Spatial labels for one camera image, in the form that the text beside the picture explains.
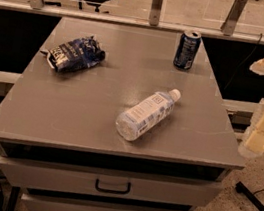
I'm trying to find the blue soda can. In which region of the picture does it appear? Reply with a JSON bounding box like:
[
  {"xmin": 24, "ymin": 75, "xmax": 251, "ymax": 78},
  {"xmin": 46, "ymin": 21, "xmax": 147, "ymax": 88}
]
[{"xmin": 173, "ymin": 30, "xmax": 202, "ymax": 70}]

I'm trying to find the middle metal rail bracket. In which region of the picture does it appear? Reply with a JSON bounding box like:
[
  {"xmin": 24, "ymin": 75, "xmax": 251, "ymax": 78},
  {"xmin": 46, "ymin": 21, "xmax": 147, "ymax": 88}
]
[{"xmin": 149, "ymin": 0, "xmax": 163, "ymax": 26}]

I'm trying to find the clear plastic water bottle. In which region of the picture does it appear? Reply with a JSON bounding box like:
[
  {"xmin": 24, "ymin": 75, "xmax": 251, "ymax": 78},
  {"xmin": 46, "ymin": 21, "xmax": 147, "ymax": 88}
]
[{"xmin": 115, "ymin": 89, "xmax": 181, "ymax": 141}]

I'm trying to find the black stand leg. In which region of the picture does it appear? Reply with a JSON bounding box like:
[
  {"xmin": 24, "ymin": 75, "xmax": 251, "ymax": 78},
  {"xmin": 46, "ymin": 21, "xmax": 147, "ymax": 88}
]
[{"xmin": 235, "ymin": 181, "xmax": 264, "ymax": 211}]

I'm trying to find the grey drawer cabinet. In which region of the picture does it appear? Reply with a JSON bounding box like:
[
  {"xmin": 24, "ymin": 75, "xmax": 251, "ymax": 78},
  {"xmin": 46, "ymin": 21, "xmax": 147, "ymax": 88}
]
[{"xmin": 0, "ymin": 18, "xmax": 244, "ymax": 211}]

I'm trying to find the crumpled blue chip bag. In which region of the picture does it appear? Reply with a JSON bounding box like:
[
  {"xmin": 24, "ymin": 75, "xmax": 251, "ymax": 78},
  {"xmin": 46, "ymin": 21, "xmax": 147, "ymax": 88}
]
[{"xmin": 41, "ymin": 36, "xmax": 106, "ymax": 73}]

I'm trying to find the black drawer handle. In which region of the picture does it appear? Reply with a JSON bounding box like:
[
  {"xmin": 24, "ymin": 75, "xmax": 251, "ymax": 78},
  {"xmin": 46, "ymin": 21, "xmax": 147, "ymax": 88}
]
[{"xmin": 94, "ymin": 179, "xmax": 131, "ymax": 195}]

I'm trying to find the right metal rail bracket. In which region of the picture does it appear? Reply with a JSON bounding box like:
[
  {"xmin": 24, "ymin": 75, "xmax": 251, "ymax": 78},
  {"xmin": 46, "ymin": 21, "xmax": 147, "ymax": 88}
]
[{"xmin": 221, "ymin": 0, "xmax": 248, "ymax": 36}]

